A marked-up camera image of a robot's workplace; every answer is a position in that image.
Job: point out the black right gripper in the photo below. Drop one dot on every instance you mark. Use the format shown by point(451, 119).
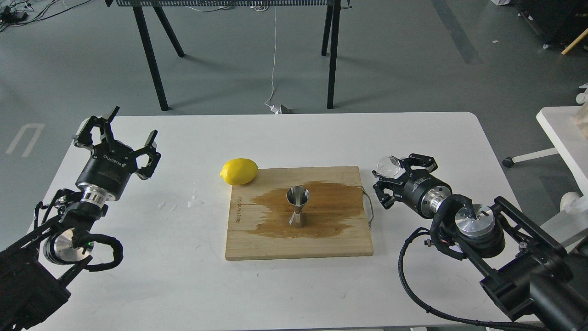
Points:
point(417, 188)

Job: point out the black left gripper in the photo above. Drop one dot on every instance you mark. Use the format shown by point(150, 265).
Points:
point(105, 168)

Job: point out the small clear glass cup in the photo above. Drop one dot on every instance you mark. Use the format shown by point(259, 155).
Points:
point(389, 167)

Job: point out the steel double jigger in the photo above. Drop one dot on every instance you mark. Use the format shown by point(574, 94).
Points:
point(297, 197)

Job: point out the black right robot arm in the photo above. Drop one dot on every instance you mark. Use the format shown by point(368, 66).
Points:
point(525, 271)

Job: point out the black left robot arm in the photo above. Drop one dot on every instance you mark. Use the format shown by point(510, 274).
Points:
point(36, 270)

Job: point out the wooden cutting board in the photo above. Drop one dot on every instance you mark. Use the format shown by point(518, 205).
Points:
point(336, 223)

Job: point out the yellow lemon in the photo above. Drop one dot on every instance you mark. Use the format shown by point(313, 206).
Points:
point(237, 172)

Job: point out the black trestle table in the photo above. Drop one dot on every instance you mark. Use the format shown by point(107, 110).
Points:
point(196, 50)

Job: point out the white side table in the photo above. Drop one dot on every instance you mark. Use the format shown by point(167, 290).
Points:
point(567, 138)

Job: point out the wooden stick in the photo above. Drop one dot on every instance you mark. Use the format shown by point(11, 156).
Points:
point(574, 42)

